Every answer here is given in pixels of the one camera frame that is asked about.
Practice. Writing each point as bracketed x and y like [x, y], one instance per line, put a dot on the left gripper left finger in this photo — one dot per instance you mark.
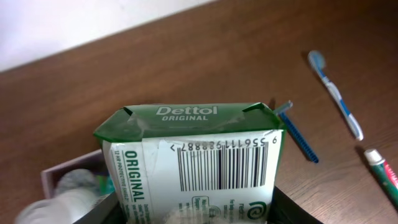
[107, 212]

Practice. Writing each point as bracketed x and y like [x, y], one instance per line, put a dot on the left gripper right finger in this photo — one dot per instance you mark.
[285, 211]

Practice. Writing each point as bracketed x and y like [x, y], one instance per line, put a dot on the clear bottle purple liquid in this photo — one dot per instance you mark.
[75, 195]

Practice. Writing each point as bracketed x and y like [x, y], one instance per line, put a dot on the green white soap box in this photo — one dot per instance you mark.
[206, 163]

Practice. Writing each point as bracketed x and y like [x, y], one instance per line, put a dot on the white open cardboard box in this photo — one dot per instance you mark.
[93, 161]

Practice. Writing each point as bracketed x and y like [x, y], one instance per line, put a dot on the blue disposable razor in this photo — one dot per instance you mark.
[295, 133]

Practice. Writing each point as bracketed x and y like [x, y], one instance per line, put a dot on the green red toothpaste tube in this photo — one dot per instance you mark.
[383, 172]

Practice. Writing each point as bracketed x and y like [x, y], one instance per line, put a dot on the blue white toothbrush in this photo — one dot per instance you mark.
[317, 63]

